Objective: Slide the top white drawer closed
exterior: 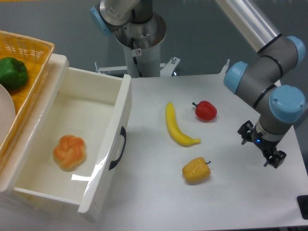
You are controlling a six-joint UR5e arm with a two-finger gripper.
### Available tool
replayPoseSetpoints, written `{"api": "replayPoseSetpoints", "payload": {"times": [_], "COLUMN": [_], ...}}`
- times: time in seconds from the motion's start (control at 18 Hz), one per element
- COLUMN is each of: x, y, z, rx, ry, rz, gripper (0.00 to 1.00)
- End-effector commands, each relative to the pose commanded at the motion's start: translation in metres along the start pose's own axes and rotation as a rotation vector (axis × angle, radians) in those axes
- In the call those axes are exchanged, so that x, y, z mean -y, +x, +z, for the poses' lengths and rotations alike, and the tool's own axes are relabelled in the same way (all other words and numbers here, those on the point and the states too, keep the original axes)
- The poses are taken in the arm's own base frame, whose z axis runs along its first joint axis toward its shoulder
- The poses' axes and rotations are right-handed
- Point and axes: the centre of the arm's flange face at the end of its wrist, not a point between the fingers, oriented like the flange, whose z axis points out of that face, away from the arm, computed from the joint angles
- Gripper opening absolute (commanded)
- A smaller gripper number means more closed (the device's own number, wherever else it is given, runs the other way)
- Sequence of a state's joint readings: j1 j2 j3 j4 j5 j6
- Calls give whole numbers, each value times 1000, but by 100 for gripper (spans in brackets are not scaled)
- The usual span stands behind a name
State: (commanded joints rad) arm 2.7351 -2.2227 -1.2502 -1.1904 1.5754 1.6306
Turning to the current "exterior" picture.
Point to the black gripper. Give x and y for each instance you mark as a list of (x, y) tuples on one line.
[(268, 148)]

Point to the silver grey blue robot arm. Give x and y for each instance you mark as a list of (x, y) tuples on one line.
[(279, 107)]

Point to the white drawer cabinet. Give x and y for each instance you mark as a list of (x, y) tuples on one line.
[(19, 150)]

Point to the red bell pepper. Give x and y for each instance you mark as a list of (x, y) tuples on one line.
[(205, 110)]

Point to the yellow bell pepper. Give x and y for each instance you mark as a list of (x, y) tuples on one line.
[(196, 170)]

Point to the black corner device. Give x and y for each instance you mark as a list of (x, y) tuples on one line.
[(302, 201)]

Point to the yellow banana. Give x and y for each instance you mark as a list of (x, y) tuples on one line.
[(176, 134)]

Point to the orange knotted bread roll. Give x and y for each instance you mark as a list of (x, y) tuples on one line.
[(69, 152)]

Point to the yellow woven basket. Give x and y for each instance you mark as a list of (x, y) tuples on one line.
[(35, 54)]

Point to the white plate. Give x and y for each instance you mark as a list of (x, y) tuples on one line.
[(7, 113)]

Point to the green bell pepper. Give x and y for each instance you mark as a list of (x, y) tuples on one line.
[(13, 73)]

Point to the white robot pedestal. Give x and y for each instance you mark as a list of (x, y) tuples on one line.
[(142, 46)]

